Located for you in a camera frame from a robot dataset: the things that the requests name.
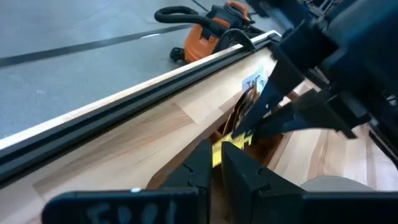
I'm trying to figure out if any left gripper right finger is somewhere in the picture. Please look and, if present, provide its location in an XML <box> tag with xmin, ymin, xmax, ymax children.
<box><xmin>221</xmin><ymin>141</ymin><xmax>398</xmax><ymax>224</ymax></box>

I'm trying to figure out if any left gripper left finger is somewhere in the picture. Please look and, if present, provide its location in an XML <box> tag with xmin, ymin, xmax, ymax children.
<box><xmin>41</xmin><ymin>139</ymin><xmax>213</xmax><ymax>224</ymax></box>

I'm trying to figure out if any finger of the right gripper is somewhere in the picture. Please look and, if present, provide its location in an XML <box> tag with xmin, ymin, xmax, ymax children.
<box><xmin>251</xmin><ymin>88</ymin><xmax>371</xmax><ymax>145</ymax></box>
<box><xmin>231</xmin><ymin>20</ymin><xmax>339</xmax><ymax>138</ymax></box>

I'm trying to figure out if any orange white Tazo tea packet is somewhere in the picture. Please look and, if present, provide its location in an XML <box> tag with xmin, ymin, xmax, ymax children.
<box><xmin>241</xmin><ymin>66</ymin><xmax>269</xmax><ymax>94</ymax></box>

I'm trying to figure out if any yellow tea packet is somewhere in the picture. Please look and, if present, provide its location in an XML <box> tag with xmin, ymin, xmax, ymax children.
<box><xmin>212</xmin><ymin>132</ymin><xmax>254</xmax><ymax>169</ymax></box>

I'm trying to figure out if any wooden tea organizer box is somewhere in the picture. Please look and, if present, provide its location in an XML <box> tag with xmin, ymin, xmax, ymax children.
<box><xmin>146</xmin><ymin>77</ymin><xmax>315</xmax><ymax>190</ymax></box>

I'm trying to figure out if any round grey mat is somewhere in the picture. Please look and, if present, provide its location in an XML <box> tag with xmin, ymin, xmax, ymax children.
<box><xmin>299</xmin><ymin>175</ymin><xmax>377</xmax><ymax>193</ymax></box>

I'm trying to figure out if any orange shop vacuum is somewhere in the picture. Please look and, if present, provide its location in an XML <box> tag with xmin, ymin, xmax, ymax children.
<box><xmin>154</xmin><ymin>1</ymin><xmax>267</xmax><ymax>65</ymax></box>

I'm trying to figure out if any black curved frame handle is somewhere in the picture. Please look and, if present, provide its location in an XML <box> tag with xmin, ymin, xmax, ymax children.
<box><xmin>213</xmin><ymin>29</ymin><xmax>256</xmax><ymax>53</ymax></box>

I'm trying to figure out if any black aluminium rig frame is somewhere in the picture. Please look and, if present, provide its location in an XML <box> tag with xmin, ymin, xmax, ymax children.
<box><xmin>0</xmin><ymin>29</ymin><xmax>282</xmax><ymax>187</ymax></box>

